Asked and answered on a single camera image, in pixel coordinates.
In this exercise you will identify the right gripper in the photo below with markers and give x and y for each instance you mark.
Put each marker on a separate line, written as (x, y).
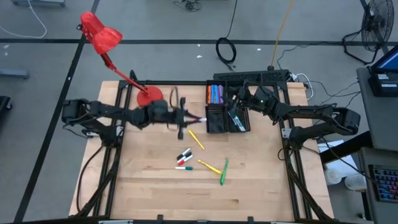
(247, 95)

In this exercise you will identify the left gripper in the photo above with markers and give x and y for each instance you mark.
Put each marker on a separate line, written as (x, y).
(168, 115)

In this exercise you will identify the purple highlighter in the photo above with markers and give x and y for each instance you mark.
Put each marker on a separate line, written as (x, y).
(220, 94)

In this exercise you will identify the yellow slim highlighter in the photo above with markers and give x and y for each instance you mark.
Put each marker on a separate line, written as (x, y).
(196, 139)
(210, 167)

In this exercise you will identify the blue Sharpie highlighter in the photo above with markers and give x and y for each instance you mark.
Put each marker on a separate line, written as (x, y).
(216, 94)
(212, 94)

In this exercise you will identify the orange highlighter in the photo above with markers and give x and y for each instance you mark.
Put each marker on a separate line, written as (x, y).
(209, 94)

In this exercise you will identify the white marker black cap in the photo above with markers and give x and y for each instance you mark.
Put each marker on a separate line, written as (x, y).
(183, 153)
(185, 156)

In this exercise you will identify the white marker red cap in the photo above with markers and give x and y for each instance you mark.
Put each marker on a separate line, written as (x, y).
(186, 160)

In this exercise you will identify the white marker green cap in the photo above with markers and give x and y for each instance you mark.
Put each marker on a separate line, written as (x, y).
(184, 168)

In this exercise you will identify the green slim highlighter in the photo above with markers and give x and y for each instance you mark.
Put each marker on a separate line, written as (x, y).
(224, 171)

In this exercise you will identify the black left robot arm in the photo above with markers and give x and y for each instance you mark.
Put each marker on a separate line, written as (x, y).
(105, 110)

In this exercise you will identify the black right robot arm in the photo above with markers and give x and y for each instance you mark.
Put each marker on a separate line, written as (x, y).
(311, 113)

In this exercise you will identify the black mesh plastic basket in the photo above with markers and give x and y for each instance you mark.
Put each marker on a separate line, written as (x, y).
(247, 124)
(216, 82)
(215, 119)
(230, 85)

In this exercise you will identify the black perforated rack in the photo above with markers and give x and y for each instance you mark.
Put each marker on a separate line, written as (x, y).
(248, 76)

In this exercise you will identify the red desk lamp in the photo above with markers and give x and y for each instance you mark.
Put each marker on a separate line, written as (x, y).
(150, 96)

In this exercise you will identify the white paper sheet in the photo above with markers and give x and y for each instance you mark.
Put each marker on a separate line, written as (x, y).
(339, 155)

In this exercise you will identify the white cup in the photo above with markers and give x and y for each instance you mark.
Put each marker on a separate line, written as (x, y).
(332, 176)

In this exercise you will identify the grey cabinet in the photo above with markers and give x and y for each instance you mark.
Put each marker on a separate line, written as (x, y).
(382, 124)

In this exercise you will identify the black device box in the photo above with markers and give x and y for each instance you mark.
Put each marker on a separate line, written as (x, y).
(384, 84)

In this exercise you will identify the laptop with blue screen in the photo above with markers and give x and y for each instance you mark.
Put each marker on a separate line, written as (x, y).
(387, 60)

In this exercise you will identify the black floor fan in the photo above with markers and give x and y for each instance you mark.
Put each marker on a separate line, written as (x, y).
(377, 25)

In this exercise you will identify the backlit keyboard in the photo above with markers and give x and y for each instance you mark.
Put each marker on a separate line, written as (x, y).
(385, 183)

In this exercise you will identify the grey metal foot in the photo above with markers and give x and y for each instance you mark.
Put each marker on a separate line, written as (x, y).
(14, 74)

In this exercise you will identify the black metal table frame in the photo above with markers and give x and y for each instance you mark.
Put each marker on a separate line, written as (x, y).
(174, 83)

